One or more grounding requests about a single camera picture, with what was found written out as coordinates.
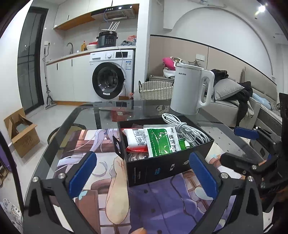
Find person's left hand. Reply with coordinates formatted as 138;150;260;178
131;228;147;234

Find black pressure cooker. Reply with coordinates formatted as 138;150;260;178
97;31;118;48

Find anime printed table mat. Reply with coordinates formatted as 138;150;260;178
51;128;244;234

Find grey cushion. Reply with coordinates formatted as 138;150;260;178
214;78;244;101

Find white kitchen cabinet counter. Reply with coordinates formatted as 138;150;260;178
46;46;136;102

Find black cardboard box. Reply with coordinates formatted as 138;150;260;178
111;116;214;187

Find bagged white rope coil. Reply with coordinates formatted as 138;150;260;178
127;151;149;161

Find beige sofa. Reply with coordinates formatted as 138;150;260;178
204;66;282;135

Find black framed glass door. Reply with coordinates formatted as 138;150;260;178
17;6;48;114

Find white washing machine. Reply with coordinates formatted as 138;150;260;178
89;48;135;101

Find pink clothes pile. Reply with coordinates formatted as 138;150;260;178
163;57;177;71

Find red and white packet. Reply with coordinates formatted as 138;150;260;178
122;128;148;153

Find grey cable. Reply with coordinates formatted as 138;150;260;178
161;112;211;149

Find range hood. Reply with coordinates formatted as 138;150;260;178
91;5;136;21

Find black clothes on sofa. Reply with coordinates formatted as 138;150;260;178
211;69;253;127

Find white electric kettle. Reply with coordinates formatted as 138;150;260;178
170;63;215;115

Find green medicine packet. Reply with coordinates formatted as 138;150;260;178
143;124;181;158

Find purple rolled mat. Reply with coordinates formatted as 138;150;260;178
0;146;11;172

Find mop with metal handle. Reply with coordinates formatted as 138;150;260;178
42;47;58;110

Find open cardboard box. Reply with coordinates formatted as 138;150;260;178
4;108;40;158

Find white wicker basket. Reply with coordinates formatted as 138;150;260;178
138;81;174;100

